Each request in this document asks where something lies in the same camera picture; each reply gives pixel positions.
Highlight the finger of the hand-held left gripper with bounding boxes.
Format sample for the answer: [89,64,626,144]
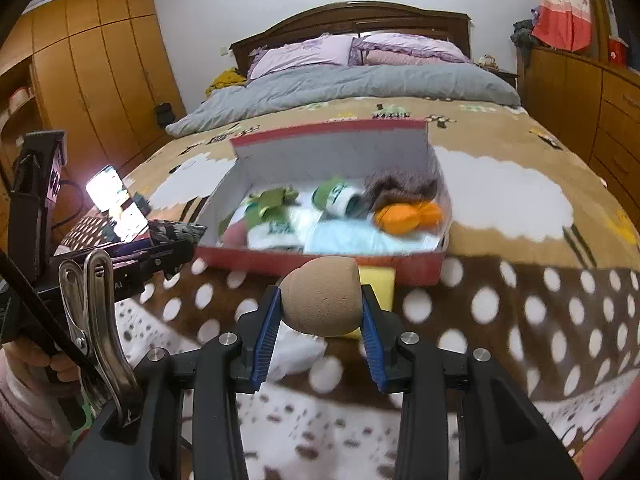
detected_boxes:
[97,236,163,257]
[112,240,198,281]

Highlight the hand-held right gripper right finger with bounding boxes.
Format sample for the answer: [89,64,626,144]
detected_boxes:
[359,284,583,480]

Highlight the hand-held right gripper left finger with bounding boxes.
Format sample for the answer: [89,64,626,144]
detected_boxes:
[60,285,282,480]

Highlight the grey patterned sock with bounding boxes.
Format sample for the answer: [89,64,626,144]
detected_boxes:
[149,218,208,247]

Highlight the pink cloth roll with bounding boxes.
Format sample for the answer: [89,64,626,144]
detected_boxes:
[220,222,251,249]

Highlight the beige makeup sponge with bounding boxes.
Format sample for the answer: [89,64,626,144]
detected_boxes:
[278,256,362,338]

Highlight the red cardboard box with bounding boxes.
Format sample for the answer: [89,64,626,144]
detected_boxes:
[196,119,453,287]

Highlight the green white striped sock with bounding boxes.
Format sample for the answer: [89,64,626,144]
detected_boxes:
[245,210,306,251]

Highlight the orange cloth bundle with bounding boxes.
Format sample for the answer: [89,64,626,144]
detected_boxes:
[374,200,443,236]

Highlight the person's left forearm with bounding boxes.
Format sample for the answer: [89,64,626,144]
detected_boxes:
[0,360,76,463]

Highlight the person's left hand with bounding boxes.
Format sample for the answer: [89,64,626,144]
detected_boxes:
[7,342,81,386]

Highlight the lit smartphone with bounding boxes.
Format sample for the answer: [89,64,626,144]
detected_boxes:
[85,165,128,211]
[114,199,150,242]

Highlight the white mesh pouch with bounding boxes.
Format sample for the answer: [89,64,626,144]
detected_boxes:
[267,327,328,378]

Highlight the yellow sponge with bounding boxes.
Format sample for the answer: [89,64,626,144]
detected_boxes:
[345,267,398,342]

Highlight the metal spring clamp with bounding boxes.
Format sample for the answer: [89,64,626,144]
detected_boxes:
[57,251,143,428]

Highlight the blue face mask packet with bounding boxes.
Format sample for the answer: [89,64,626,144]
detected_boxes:
[302,220,441,256]

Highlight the white tissue packet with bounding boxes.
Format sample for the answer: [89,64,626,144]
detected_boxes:
[287,207,326,253]

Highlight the round pink container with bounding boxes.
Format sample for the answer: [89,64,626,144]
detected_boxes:
[9,87,34,114]

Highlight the brown spotted blanket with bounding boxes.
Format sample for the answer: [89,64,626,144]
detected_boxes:
[50,215,640,480]

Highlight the yellow cloth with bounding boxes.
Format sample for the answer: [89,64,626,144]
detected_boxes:
[205,67,248,98]

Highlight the wooden wardrobe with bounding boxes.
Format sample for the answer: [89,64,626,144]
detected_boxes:
[0,0,188,241]

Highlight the lilac pillow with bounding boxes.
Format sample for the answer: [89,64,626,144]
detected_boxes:
[355,32,473,66]
[248,35,358,81]

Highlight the tan sheep printed blanket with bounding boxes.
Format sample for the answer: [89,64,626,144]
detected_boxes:
[120,102,640,281]

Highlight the grey duvet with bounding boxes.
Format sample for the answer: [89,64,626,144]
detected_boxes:
[165,62,521,136]

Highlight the wooden nightstand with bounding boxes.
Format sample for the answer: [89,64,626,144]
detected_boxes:
[472,55,521,92]

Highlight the dark wooden headboard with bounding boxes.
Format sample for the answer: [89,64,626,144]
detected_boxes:
[229,1,473,73]

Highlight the wooden dresser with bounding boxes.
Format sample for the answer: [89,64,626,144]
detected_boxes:
[517,42,640,201]

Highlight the dark hanging clothes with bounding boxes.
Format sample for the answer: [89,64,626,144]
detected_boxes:
[510,5,541,67]

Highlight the red container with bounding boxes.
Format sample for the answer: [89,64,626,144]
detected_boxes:
[607,35,629,66]

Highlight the red white curtain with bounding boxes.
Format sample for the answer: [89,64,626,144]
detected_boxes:
[531,0,593,53]

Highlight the thin black charging cable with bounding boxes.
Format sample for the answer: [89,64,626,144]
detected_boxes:
[50,180,93,227]

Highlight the thick black cable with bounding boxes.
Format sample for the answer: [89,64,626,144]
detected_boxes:
[0,247,101,381]

